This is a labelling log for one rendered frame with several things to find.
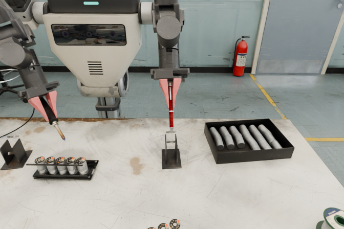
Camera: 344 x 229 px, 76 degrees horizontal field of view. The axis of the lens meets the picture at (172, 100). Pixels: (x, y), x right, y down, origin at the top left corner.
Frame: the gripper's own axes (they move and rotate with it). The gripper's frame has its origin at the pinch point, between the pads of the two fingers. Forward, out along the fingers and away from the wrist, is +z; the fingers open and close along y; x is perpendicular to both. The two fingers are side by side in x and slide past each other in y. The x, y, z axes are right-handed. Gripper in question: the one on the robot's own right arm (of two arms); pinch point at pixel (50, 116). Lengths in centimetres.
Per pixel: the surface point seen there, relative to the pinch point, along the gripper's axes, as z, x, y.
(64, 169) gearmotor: 14.8, -4.6, -2.9
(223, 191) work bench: 34, -31, 25
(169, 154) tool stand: 23.8, -14.4, 24.2
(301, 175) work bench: 40, -42, 46
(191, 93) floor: 33, 127, 170
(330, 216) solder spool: 40, -52, 33
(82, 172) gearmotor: 16.8, -7.8, 0.3
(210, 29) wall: -35, 122, 237
